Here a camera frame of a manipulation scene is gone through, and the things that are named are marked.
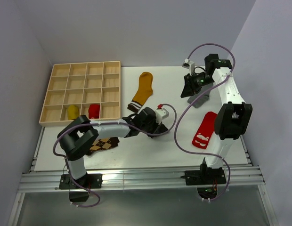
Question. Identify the red santa sock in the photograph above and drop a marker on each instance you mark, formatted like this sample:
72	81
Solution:
94	111
202	136

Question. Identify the wooden compartment tray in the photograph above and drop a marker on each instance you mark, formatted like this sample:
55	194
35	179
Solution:
82	84

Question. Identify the grey sock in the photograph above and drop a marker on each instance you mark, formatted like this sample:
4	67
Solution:
203	99

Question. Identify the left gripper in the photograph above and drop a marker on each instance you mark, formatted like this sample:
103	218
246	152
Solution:
156	125

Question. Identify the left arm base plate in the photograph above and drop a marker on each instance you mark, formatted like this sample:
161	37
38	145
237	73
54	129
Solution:
88	181

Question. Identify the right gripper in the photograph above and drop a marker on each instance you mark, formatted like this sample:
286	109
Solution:
190	88

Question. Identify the black sock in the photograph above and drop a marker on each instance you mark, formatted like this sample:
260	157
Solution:
158	130

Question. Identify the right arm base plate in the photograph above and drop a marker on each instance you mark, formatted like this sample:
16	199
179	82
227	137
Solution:
195	177

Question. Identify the mustard striped-cuff sock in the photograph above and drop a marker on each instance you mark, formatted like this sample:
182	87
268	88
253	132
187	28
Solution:
143	93

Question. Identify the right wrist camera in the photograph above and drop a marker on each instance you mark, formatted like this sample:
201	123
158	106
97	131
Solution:
190	65

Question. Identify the yellow bear sock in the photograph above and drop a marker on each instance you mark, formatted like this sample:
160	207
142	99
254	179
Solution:
72	112

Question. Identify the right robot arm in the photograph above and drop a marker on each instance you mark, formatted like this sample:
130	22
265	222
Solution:
233	117

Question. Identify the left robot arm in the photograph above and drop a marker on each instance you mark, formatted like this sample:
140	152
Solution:
78	137

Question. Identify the brown argyle sock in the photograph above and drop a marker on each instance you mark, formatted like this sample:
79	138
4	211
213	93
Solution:
103	144

